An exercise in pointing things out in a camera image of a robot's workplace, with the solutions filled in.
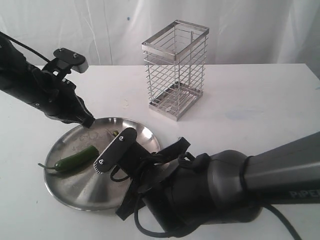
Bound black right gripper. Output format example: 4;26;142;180
115;137;218;233

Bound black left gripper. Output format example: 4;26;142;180
27;69;95;128

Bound green chili pepper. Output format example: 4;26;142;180
37;145;100;172

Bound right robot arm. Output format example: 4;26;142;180
115;129;320;238

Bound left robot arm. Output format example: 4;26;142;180
0;39;95;128

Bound round steel plate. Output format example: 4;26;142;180
44;117;161;211

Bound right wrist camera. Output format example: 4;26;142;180
93;127;150;177

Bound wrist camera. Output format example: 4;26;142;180
93;127;150;177
42;47;89;80

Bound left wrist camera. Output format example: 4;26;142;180
42;47;89;80

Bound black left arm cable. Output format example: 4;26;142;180
0;31;52;63

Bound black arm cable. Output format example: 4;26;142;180
133;194;303;240
0;31;52;63

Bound wire utensil holder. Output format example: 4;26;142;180
141;20;210;121

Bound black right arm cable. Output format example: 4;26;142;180
133;194;303;240

